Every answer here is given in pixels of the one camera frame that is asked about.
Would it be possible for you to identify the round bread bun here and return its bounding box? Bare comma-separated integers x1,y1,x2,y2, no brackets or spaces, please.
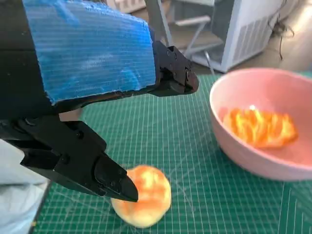
111,165,172,229

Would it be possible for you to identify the person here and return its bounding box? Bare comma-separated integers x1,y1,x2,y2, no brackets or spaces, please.
0,138,52,234

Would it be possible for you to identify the green cutting mat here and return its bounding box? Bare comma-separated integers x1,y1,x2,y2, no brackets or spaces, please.
31,70,312,234

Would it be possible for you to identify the long braided bread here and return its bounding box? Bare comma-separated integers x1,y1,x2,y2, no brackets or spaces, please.
223,106,299,149

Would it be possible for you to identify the bare left robot hand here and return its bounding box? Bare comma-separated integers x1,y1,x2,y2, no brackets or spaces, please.
0,0,199,203

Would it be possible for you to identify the pink bowl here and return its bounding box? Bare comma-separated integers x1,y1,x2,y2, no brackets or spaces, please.
209,68,312,182

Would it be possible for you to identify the white ventilated cabinet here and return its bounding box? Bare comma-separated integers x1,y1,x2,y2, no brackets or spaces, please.
192,0,293,74

